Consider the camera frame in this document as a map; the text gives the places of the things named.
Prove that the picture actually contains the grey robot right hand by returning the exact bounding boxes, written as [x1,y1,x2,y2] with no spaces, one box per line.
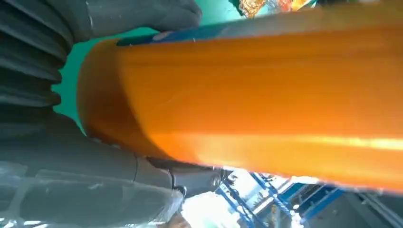
[0,0,234,228]

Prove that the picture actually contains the blue metal rack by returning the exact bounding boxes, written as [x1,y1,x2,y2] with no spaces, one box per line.
[217,171,347,228]

